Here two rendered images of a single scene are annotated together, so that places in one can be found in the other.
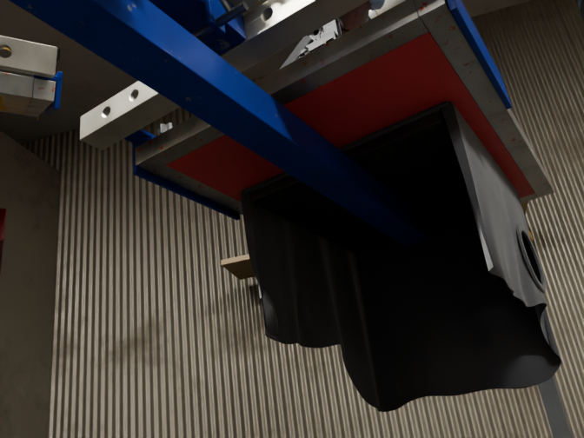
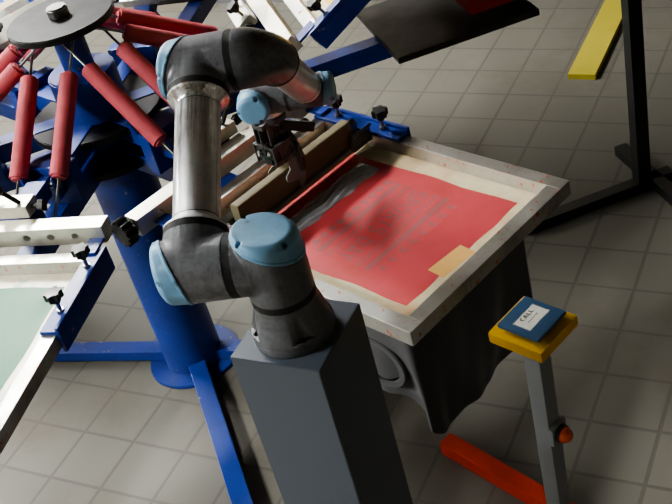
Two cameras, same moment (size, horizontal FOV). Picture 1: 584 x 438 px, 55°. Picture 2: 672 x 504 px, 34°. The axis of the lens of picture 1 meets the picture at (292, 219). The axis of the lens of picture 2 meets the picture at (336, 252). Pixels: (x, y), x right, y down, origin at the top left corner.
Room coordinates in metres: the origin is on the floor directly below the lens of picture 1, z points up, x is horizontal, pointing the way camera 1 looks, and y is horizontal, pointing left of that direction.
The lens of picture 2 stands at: (1.76, -2.23, 2.45)
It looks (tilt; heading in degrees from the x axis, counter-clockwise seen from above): 36 degrees down; 111
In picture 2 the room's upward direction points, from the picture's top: 15 degrees counter-clockwise
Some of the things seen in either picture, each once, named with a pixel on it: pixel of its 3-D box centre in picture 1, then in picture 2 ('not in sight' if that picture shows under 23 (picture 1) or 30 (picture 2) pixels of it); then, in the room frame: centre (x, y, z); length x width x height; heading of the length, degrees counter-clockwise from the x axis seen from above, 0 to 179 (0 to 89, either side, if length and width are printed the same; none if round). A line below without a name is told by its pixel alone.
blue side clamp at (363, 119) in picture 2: (198, 180); (362, 130); (0.99, 0.18, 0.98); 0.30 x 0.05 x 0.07; 150
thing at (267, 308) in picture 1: (321, 308); not in sight; (1.21, -0.04, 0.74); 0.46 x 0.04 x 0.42; 150
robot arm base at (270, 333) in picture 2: not in sight; (288, 308); (1.11, -0.85, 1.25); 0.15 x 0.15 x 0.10
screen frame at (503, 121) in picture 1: (374, 173); (361, 212); (1.06, -0.19, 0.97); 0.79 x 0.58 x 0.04; 150
